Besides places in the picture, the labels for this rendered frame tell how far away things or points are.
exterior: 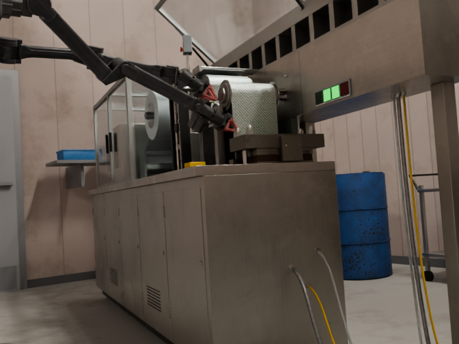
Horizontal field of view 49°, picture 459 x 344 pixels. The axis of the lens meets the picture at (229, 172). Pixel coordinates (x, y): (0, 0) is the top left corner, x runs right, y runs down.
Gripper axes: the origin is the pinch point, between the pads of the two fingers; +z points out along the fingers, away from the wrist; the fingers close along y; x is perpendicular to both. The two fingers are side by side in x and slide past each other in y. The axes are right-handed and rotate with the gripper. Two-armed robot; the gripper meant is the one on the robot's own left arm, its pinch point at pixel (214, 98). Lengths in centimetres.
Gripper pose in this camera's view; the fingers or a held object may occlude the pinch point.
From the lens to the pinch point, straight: 240.1
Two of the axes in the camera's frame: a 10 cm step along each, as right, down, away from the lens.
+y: 3.9, -1.1, -9.2
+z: 7.9, 5.5, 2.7
